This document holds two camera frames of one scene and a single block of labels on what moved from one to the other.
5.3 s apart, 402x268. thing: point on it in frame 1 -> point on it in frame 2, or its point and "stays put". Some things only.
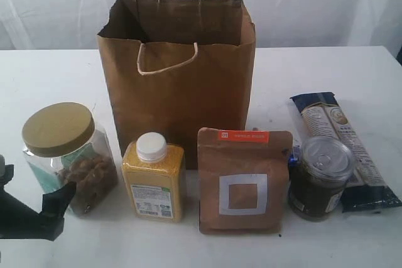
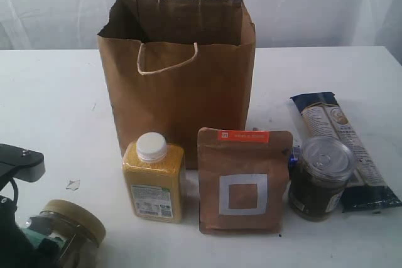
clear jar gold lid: (63, 145) -> (77, 232)
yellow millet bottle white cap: (154, 175) stays put
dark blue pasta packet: (322, 115) stays put
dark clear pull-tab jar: (317, 181) stays put
